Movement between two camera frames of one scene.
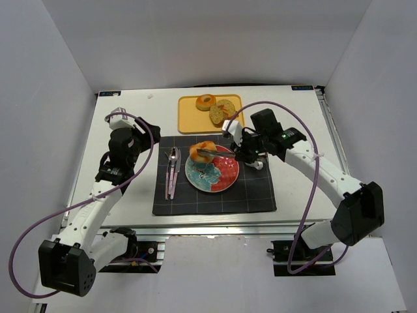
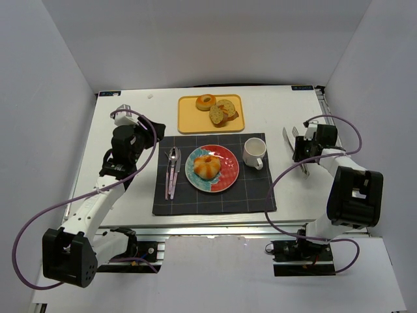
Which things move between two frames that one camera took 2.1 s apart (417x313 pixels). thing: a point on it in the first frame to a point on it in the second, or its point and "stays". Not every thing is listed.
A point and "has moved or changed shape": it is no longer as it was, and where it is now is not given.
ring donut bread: x=204 y=102 stays
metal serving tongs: x=216 y=153 has moved or changed shape
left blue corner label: x=115 y=93 stays
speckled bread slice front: x=217 y=114 stays
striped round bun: x=196 y=156 to x=206 y=166
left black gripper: x=149 y=131 stays
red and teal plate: x=213 y=176 stays
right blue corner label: x=302 y=87 stays
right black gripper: x=241 y=152 to x=300 y=149
